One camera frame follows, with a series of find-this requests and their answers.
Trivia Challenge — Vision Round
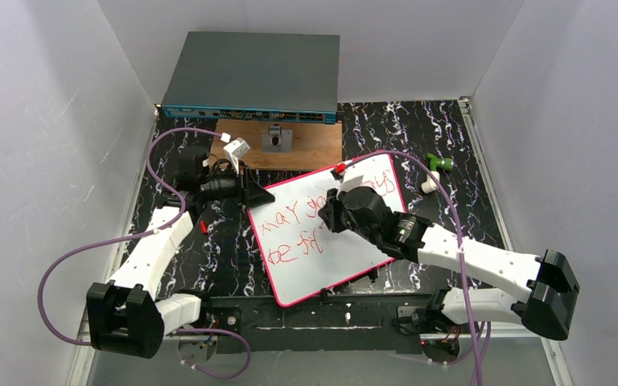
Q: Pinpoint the red marker cap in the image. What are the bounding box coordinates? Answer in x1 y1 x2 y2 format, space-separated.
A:
199 220 208 235

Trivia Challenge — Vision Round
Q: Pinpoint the pink framed whiteboard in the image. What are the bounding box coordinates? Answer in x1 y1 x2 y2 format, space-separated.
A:
249 166 392 307

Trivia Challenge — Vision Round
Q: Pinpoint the white pipe elbow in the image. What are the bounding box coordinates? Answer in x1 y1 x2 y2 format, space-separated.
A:
421 170 440 194

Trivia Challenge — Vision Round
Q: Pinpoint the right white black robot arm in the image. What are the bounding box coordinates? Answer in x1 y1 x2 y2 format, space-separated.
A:
318 187 580 341

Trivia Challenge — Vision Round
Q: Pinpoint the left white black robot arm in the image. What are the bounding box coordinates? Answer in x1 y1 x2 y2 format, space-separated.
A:
86 138 275 359

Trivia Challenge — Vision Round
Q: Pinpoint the brown wooden board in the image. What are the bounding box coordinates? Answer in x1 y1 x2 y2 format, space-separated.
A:
216 120 343 171

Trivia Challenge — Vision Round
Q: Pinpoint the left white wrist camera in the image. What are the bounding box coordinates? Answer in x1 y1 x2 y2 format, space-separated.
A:
220 133 250 174

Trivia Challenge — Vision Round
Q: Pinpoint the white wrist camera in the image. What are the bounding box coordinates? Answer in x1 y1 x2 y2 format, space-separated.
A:
330 162 364 194
220 133 250 174

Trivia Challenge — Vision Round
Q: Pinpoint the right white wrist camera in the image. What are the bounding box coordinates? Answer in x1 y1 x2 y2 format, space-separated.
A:
330 162 364 194

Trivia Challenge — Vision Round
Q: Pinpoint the small grey metal bracket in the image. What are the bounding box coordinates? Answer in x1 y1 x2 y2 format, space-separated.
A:
262 123 293 154

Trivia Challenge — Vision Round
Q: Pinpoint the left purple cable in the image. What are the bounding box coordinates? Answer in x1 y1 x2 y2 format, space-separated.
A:
37 126 253 380

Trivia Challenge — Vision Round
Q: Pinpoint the purple cable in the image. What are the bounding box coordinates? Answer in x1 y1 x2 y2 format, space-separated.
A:
37 126 253 380
336 150 492 386

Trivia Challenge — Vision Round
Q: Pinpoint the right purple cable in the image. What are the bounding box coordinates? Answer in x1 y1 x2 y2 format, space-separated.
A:
336 150 492 386

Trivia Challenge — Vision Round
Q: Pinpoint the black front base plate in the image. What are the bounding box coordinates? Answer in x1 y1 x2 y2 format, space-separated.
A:
205 294 429 354

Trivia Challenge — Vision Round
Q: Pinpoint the grey blue network switch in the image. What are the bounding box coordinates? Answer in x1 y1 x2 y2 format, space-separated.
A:
161 31 340 125

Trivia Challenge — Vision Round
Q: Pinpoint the aluminium frame rail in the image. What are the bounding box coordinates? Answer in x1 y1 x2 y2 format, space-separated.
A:
457 96 514 251

